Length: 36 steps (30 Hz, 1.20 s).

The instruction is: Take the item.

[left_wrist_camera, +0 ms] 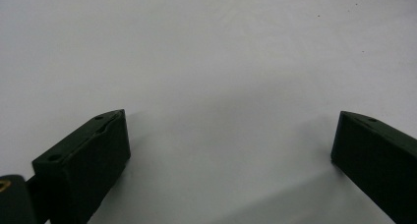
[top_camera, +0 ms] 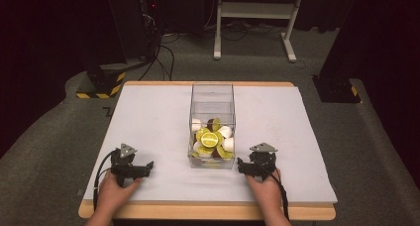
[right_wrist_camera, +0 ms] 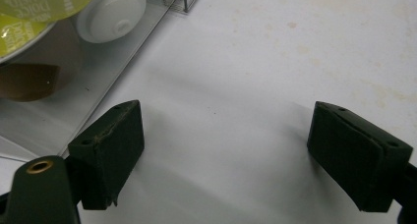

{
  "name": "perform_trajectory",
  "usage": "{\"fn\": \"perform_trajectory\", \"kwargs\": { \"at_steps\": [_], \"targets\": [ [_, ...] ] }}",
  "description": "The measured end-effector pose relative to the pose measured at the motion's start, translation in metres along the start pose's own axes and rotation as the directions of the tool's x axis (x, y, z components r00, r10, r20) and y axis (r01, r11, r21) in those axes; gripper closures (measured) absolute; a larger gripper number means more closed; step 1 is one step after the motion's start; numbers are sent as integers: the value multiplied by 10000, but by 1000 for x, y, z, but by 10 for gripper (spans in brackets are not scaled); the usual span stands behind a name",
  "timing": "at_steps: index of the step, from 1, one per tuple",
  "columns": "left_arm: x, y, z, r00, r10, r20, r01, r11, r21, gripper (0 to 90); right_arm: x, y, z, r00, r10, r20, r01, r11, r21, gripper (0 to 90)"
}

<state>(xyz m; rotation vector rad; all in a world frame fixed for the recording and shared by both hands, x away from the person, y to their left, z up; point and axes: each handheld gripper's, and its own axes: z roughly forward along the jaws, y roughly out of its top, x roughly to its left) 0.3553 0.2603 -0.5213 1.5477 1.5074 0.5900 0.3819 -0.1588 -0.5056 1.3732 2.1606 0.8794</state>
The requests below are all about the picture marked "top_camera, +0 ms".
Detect white metal stand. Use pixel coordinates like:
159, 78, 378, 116
213, 0, 306, 63

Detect black stand base yellow stripes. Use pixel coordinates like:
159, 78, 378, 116
75, 64, 128, 100

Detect dark curtain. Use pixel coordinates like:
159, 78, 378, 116
0, 0, 110, 160

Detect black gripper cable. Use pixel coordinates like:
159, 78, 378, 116
92, 148, 120, 211
261, 160, 291, 221

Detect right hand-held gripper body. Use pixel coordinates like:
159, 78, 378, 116
246, 142, 279, 181

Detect black equipment rack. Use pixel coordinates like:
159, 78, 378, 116
137, 0, 163, 60

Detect person's right hand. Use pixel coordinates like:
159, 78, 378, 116
245, 169, 285, 217

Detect white foam mat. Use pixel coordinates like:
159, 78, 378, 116
82, 84, 339, 206

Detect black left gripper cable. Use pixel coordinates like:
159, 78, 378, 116
92, 148, 120, 211

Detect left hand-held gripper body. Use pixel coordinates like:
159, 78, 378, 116
110, 143, 143, 188

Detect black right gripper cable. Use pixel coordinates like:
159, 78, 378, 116
261, 160, 291, 221

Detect clear plastic box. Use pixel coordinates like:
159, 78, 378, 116
187, 82, 237, 170

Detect black floor cables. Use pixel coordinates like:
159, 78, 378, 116
138, 32, 181, 82

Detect pile of green white capsules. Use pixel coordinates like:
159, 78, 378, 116
190, 117, 236, 160

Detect person's left hand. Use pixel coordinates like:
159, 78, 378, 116
96, 170, 144, 218

